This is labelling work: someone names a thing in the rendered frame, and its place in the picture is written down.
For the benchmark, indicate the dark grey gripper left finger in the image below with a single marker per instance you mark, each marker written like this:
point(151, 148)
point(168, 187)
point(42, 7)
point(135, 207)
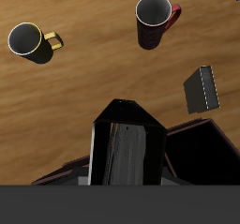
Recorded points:
point(82, 178)

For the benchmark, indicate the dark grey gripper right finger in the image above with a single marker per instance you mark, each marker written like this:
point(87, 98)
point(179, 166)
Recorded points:
point(167, 179)

